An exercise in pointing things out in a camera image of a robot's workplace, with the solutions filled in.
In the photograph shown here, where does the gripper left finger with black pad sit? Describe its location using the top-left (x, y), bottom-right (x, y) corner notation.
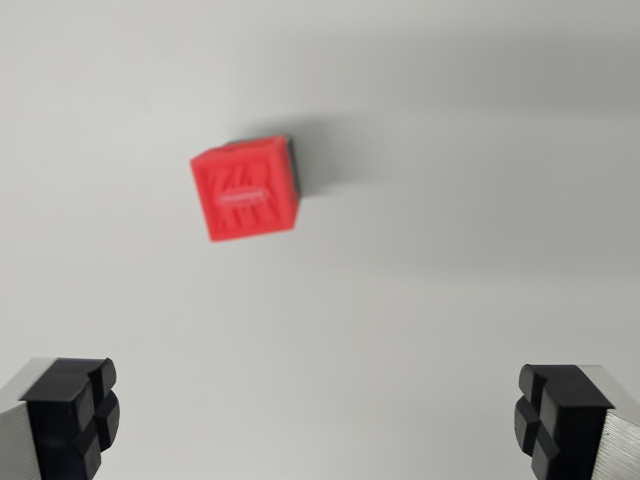
top-left (0, 356), bottom-right (122, 480)

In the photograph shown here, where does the grey embossed cube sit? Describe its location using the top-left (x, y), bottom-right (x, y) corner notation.
top-left (222, 134), bottom-right (306, 198)

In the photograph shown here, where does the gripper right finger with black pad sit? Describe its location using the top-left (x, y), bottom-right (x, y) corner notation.
top-left (513, 363), bottom-right (640, 480)

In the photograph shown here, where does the red embossed cube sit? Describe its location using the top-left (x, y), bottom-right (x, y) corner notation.
top-left (189, 135), bottom-right (300, 243)

